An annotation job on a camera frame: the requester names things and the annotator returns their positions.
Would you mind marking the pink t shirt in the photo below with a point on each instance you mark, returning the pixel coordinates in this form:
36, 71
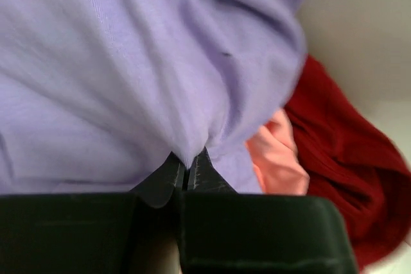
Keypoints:
274, 156

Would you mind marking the dark red t shirt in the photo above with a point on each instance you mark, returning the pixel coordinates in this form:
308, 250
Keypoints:
351, 163

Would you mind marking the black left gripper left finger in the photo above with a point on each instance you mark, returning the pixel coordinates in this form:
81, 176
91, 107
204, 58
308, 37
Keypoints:
86, 232

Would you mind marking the purple t shirt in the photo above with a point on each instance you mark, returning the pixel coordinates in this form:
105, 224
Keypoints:
95, 94

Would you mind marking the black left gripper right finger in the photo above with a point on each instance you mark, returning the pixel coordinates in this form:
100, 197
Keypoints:
222, 231

